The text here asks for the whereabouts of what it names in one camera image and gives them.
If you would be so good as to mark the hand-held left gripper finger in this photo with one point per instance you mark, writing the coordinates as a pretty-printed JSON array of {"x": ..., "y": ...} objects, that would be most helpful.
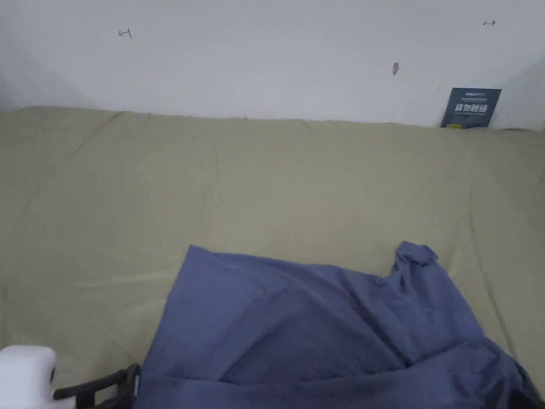
[{"x": 100, "y": 387}]

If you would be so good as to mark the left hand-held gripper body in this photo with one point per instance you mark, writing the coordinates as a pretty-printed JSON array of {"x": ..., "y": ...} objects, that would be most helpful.
[{"x": 23, "y": 377}]

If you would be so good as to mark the dark blue shirt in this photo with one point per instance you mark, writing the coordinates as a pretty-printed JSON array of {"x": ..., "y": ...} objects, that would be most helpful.
[{"x": 298, "y": 332}]

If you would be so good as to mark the bed with pale green sheet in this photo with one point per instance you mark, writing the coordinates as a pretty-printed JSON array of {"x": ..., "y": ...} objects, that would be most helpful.
[{"x": 272, "y": 179}]

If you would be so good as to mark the dark printed sign card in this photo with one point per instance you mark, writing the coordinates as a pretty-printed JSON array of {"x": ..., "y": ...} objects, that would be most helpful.
[{"x": 471, "y": 108}]

